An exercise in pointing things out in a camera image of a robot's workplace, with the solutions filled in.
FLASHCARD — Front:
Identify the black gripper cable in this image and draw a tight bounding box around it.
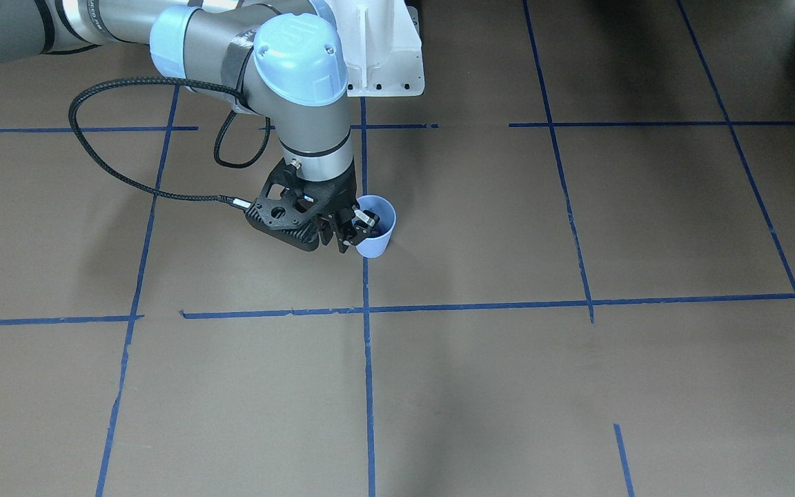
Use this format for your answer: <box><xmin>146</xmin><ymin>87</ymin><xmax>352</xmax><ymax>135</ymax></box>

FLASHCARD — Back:
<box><xmin>68</xmin><ymin>76</ymin><xmax>274</xmax><ymax>208</ymax></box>

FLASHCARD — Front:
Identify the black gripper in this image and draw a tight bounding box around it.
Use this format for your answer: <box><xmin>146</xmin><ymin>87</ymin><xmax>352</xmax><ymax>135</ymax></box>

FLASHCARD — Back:
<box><xmin>301</xmin><ymin>173</ymin><xmax>380</xmax><ymax>253</ymax></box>

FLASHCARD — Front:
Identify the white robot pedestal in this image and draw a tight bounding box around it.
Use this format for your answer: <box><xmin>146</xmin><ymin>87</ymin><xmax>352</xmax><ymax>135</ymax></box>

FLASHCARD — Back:
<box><xmin>329</xmin><ymin>1</ymin><xmax>425</xmax><ymax>97</ymax></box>

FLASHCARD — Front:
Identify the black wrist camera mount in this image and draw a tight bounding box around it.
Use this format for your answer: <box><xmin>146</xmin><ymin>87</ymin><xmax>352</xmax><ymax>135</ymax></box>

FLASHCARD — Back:
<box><xmin>243</xmin><ymin>159</ymin><xmax>324</xmax><ymax>252</ymax></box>

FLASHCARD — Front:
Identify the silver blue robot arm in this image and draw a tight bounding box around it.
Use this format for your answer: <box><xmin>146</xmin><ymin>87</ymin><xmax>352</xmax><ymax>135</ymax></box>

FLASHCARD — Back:
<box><xmin>0</xmin><ymin>1</ymin><xmax>380</xmax><ymax>253</ymax></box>

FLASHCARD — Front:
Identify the blue ribbed cup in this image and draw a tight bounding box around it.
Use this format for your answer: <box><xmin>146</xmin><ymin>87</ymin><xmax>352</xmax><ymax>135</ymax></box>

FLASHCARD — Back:
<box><xmin>356</xmin><ymin>195</ymin><xmax>397</xmax><ymax>258</ymax></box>

